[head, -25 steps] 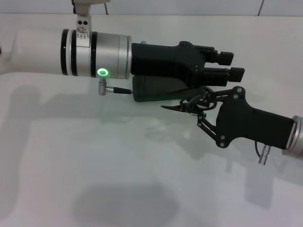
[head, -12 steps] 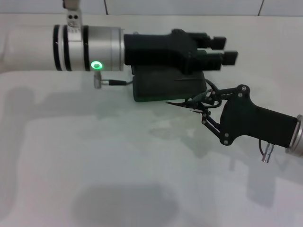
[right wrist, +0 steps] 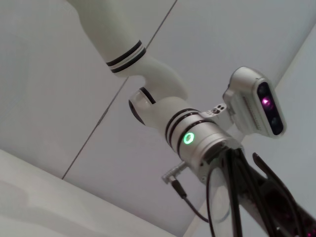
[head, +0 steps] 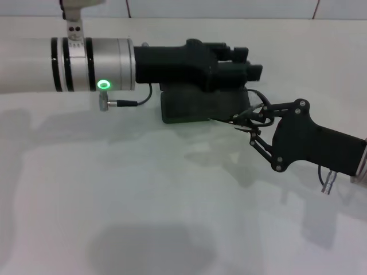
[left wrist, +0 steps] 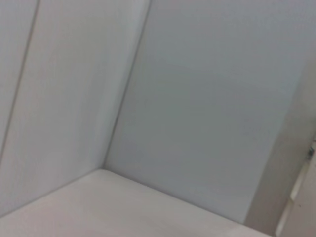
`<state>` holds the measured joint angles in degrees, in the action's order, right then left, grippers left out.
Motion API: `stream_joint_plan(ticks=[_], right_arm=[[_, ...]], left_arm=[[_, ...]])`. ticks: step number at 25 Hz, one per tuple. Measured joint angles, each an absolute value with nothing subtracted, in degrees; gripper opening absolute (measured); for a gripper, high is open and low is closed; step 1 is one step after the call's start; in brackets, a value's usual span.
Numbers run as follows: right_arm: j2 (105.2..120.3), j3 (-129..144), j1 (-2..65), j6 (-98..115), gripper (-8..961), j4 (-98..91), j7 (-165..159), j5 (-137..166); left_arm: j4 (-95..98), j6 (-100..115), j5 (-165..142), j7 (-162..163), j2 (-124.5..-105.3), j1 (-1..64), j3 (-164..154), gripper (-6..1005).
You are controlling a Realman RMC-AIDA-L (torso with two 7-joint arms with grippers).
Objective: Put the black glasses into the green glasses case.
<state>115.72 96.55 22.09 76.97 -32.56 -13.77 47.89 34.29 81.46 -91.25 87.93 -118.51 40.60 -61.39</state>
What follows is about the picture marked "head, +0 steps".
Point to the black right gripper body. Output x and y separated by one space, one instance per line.
309 143

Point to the black glasses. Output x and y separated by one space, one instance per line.
256 101

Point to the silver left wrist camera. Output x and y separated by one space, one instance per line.
77 8

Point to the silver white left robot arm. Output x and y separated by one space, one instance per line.
28 66

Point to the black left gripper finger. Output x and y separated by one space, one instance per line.
241 73
235 53

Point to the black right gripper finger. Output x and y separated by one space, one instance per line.
265 150
278 110

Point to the green glasses case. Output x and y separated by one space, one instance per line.
186 109

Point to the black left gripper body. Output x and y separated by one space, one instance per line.
172 66

